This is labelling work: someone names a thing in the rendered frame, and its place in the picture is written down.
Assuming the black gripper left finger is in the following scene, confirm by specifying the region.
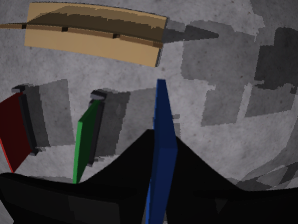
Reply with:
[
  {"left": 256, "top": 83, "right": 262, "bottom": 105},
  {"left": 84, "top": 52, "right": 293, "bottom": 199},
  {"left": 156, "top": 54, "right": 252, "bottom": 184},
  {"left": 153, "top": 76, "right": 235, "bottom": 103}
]
[{"left": 0, "top": 129, "right": 156, "bottom": 224}]

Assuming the dark blue notched board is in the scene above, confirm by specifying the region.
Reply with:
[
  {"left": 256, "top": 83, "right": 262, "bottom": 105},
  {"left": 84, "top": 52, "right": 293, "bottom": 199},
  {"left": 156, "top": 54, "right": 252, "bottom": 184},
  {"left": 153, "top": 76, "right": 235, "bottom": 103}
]
[{"left": 145, "top": 79, "right": 178, "bottom": 224}]

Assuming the tan slotted board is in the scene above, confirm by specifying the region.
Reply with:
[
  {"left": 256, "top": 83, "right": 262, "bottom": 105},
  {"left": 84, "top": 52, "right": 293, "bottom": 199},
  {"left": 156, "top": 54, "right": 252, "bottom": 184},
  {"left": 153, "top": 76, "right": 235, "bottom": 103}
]
[{"left": 0, "top": 2, "right": 166, "bottom": 67}]

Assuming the red board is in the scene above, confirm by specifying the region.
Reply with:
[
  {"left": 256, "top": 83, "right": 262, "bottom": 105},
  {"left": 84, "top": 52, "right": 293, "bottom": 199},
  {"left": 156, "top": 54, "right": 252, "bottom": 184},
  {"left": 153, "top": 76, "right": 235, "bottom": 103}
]
[{"left": 0, "top": 92, "right": 33, "bottom": 173}]

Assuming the dark green notched board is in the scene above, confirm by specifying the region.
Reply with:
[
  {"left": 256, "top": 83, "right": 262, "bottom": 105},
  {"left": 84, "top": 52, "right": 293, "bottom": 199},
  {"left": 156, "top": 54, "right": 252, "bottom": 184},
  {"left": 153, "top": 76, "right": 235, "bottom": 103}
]
[{"left": 73, "top": 100, "right": 101, "bottom": 184}]

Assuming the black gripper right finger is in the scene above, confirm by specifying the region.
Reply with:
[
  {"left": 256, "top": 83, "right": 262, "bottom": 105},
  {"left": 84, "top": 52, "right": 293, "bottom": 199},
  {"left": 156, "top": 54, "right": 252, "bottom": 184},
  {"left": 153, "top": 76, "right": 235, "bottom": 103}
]
[{"left": 166, "top": 136, "right": 298, "bottom": 224}]

